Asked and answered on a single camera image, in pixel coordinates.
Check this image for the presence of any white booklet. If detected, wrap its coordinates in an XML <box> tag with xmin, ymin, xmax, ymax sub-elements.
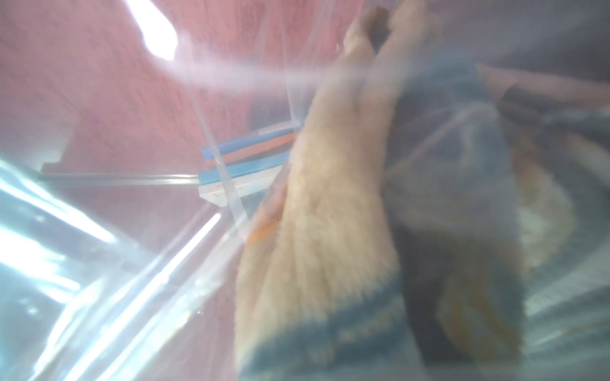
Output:
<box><xmin>199</xmin><ymin>165</ymin><xmax>283</xmax><ymax>207</ymax></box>

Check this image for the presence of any orange folder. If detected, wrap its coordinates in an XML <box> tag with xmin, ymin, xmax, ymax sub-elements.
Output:
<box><xmin>218</xmin><ymin>132</ymin><xmax>295</xmax><ymax>164</ymax></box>

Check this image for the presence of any beige orange blue patterned blanket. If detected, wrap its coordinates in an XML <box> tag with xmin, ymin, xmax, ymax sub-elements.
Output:
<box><xmin>234</xmin><ymin>1</ymin><xmax>609</xmax><ymax>380</ymax></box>

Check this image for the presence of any blue folder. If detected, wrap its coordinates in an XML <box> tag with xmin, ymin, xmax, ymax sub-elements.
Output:
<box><xmin>217</xmin><ymin>121</ymin><xmax>296</xmax><ymax>163</ymax></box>

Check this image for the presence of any clear plastic vacuum bag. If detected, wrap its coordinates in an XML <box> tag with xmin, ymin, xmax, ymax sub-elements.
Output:
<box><xmin>0</xmin><ymin>0</ymin><xmax>610</xmax><ymax>381</ymax></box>

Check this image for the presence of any teal folder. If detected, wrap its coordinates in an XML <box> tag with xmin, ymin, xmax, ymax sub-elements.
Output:
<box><xmin>198</xmin><ymin>152</ymin><xmax>290</xmax><ymax>185</ymax></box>

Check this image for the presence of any left corner aluminium profile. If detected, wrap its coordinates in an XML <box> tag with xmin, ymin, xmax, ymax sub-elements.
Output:
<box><xmin>38</xmin><ymin>174</ymin><xmax>200</xmax><ymax>188</ymax></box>

